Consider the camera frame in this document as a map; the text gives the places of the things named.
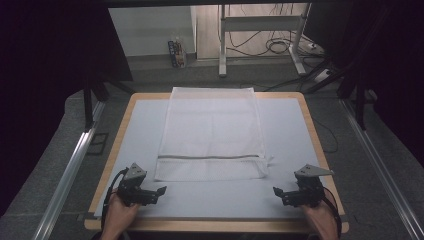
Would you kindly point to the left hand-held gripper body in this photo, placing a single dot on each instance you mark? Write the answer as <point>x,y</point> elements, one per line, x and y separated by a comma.
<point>131,190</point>

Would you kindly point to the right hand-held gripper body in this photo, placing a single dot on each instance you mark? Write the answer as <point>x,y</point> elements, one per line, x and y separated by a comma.
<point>308,191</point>

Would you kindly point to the white mesh laundry bag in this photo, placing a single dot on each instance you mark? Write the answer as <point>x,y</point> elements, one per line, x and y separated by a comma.
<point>213,133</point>

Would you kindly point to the person's right hand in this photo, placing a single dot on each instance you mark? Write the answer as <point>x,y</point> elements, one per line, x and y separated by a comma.
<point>318,215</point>

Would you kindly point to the person's left hand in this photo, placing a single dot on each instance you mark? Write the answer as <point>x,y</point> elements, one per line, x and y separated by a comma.
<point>118,213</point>

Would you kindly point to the white table mat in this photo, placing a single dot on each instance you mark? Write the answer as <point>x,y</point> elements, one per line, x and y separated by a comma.
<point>140,140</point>

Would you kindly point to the wooden table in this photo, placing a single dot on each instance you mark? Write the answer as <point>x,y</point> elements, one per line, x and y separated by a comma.
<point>213,226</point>

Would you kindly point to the black stand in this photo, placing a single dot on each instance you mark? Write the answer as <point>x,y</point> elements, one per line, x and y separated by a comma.
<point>88,106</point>
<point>360,103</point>

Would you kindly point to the white power strip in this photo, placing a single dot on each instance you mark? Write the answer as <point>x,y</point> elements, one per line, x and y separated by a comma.
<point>322,75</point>

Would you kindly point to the colourful printed box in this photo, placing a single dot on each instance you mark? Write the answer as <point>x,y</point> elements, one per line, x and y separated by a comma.
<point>177,53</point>

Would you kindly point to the dark curtain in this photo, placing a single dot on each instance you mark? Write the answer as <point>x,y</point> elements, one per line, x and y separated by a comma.
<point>43,83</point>
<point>396,66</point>

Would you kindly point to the black floor frame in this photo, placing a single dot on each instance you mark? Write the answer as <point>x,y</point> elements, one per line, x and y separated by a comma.
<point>98,143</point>

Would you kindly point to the aluminium floor rail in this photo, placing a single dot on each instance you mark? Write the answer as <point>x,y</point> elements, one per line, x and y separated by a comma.
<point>380,160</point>
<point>71,170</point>

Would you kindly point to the white desk frame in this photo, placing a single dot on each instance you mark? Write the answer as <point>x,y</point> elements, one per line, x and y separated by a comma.
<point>260,23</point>

